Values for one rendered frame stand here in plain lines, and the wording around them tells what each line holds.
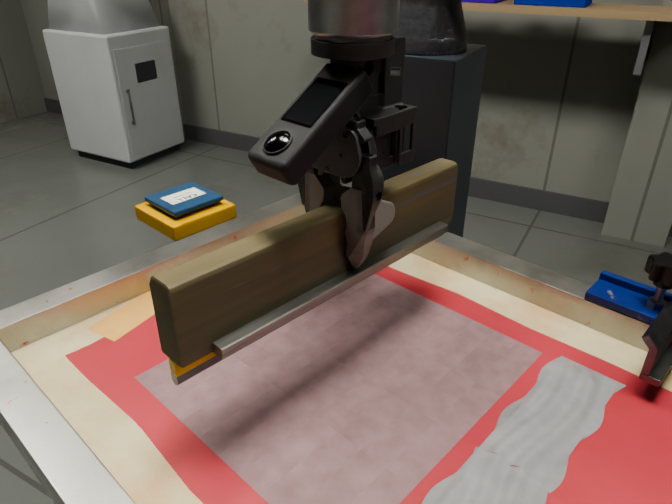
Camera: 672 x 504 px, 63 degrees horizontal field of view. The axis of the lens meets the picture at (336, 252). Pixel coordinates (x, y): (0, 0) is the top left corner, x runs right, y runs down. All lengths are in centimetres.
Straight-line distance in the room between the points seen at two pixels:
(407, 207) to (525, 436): 25
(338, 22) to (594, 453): 44
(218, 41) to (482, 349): 371
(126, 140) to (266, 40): 115
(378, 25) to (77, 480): 43
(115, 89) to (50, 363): 329
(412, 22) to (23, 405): 76
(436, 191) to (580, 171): 273
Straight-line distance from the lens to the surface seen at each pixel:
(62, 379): 67
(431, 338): 66
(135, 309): 75
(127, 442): 57
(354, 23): 46
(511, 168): 340
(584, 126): 327
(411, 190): 59
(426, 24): 97
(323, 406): 57
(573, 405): 61
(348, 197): 50
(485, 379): 62
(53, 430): 56
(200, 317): 44
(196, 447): 55
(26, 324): 72
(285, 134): 44
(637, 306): 71
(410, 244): 60
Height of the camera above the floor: 136
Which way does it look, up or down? 29 degrees down
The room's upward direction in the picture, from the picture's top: straight up
